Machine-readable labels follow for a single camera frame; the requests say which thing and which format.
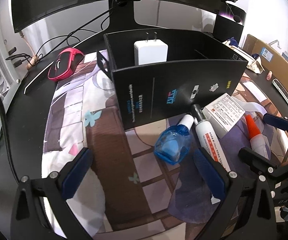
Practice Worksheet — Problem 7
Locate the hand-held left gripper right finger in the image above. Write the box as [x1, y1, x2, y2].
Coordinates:
[193, 147, 278, 240]

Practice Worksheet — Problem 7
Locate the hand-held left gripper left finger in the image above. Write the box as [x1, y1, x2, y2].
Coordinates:
[10, 147, 94, 240]

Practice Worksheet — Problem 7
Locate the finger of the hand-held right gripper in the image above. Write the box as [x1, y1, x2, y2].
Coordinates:
[238, 146, 278, 176]
[263, 113, 288, 155]

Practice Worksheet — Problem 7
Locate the glue bottle with red cap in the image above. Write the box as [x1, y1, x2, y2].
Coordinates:
[244, 114, 270, 159]

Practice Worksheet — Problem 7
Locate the blue eye drop bottle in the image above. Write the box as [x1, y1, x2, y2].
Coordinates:
[154, 114, 194, 165]

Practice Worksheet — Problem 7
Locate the black cardboard box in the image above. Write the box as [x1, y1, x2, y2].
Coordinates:
[96, 29, 249, 130]

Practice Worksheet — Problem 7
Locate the white charger with prongs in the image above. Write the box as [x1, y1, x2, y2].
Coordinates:
[133, 31, 169, 66]

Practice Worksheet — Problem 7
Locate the white remote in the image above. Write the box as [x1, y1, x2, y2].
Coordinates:
[272, 79, 288, 110]

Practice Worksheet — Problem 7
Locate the white ointment tube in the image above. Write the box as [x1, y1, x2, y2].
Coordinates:
[190, 104, 230, 173]

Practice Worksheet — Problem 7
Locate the white medicine box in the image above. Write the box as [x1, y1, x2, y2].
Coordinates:
[202, 92, 245, 138]

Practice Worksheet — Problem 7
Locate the crumpled paper bag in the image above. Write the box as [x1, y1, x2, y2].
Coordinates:
[221, 37, 264, 75]

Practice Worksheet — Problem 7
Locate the printed desk mat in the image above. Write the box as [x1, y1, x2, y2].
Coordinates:
[42, 47, 288, 240]

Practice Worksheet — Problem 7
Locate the cardboard box with label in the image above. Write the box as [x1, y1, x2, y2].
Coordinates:
[241, 34, 288, 80]

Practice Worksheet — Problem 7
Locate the small display device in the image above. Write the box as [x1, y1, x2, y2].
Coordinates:
[213, 1, 247, 44]

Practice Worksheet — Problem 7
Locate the red computer mouse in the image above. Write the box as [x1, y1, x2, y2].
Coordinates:
[48, 47, 84, 82]

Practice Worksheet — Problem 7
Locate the thick black cable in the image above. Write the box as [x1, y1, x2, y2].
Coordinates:
[0, 79, 20, 183]

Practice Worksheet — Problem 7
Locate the beige braided cable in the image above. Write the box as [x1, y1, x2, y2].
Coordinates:
[20, 31, 38, 70]

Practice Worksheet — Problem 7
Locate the thin black cable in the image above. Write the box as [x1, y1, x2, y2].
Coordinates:
[38, 7, 114, 58]

